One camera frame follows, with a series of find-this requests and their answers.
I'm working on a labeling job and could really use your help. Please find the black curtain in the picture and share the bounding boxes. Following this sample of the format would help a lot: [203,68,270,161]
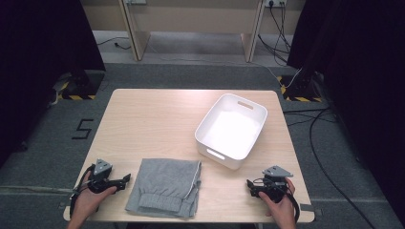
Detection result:
[0,0,107,168]
[286,0,405,220]

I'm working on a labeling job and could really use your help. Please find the black cables from wall socket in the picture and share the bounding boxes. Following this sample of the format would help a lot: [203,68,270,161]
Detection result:
[257,1,292,66]

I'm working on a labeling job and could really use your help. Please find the black left gripper strap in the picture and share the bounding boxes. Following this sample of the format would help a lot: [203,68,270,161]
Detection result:
[69,163,96,219]

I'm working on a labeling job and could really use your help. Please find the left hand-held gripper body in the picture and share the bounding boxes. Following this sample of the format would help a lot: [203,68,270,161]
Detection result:
[87,158,117,195]

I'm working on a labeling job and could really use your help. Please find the white plastic bin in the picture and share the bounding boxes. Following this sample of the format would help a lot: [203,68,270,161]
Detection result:
[194,93,268,171]

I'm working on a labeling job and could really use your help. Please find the person's left hand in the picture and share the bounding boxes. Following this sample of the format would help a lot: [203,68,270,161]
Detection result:
[74,171,117,221]

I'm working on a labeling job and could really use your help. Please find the grey pants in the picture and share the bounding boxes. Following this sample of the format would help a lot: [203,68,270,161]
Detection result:
[124,157,203,219]

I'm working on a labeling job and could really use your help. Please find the person's right hand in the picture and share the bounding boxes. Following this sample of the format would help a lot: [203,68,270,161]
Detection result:
[258,177,297,223]

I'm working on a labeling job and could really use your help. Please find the short black floor cable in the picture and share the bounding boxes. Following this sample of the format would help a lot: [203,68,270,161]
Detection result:
[96,36,132,51]

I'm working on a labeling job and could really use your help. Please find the black gripper strap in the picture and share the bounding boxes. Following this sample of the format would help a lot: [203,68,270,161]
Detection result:
[285,184,301,223]
[69,163,96,219]

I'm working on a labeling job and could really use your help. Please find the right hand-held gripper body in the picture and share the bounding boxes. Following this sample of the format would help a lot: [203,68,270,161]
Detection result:
[254,164,294,203]

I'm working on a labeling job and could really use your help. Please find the black right gripper strap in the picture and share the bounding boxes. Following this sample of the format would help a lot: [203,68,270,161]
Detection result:
[285,184,301,223]

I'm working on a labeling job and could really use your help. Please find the stand base with hazard tape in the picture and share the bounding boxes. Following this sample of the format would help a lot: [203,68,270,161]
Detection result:
[56,70,106,101]
[276,73,325,103]

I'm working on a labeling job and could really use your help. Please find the long black floor cable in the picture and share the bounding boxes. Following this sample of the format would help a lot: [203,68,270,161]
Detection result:
[282,107,378,229]

